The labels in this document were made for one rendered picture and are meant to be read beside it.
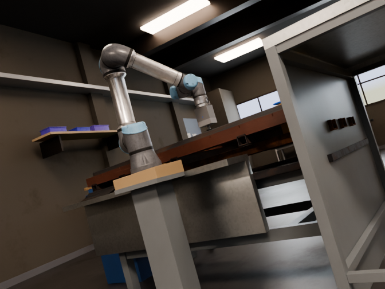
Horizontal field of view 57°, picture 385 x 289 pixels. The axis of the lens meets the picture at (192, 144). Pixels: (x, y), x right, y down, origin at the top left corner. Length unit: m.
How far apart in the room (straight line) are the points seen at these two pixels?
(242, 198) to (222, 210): 0.14
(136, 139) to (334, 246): 0.92
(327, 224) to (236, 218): 0.60
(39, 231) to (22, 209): 0.37
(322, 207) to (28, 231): 4.17
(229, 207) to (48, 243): 3.67
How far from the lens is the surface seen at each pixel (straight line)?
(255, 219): 1.75
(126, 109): 1.81
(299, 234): 1.80
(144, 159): 1.62
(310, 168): 1.28
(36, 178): 5.21
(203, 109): 1.93
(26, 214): 5.02
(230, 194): 1.78
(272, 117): 1.68
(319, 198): 1.30
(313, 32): 1.29
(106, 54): 1.79
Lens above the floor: 0.65
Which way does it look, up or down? 5 degrees up
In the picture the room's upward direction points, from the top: 16 degrees counter-clockwise
